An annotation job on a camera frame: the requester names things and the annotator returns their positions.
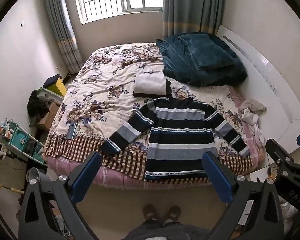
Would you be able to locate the teal storage rack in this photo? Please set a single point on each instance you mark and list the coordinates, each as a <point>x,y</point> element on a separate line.
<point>22,140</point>

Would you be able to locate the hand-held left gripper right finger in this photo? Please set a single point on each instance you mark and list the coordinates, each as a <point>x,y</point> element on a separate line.
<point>217,177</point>

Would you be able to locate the floral blanket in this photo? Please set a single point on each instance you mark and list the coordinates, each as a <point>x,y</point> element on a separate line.
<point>102,87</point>

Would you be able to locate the grey phone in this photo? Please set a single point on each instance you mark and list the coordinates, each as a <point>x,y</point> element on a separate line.
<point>71,131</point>

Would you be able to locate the yellow box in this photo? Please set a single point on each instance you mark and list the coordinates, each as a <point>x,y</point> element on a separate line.
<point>58,88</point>

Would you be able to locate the white crumpled garment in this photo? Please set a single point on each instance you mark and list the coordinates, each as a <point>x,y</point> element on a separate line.
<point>251,122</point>

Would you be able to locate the dark cap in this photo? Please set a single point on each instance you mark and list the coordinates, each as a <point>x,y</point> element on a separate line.
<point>51,80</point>

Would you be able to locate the brown right slipper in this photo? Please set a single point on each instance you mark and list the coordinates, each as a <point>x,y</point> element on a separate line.
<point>173,213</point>

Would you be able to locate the striped knit sweater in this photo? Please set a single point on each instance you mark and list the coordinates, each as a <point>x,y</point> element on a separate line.
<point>175,140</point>

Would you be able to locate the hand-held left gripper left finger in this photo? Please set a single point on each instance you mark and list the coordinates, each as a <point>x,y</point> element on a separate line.
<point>86,175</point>

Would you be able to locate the teal plush blanket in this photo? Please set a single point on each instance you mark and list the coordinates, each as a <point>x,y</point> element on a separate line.
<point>202,57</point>

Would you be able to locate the grey striped curtain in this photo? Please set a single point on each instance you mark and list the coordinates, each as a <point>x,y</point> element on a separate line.
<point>192,5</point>
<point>62,30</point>

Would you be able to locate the person's grey pants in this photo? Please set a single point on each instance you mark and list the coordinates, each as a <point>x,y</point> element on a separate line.
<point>165,231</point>

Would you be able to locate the cardboard box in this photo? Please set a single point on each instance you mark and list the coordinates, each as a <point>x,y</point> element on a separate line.
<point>50,116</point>

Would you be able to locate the white headboard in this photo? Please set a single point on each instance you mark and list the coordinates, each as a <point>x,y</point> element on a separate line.
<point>265,80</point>

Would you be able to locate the folded white garment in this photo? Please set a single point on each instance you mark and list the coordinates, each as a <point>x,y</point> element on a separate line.
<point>150,82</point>

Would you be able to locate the beige crumpled garment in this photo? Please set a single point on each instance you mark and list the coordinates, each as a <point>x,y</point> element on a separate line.
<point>255,106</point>

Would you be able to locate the grey cup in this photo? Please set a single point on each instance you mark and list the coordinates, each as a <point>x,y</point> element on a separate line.
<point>37,176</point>

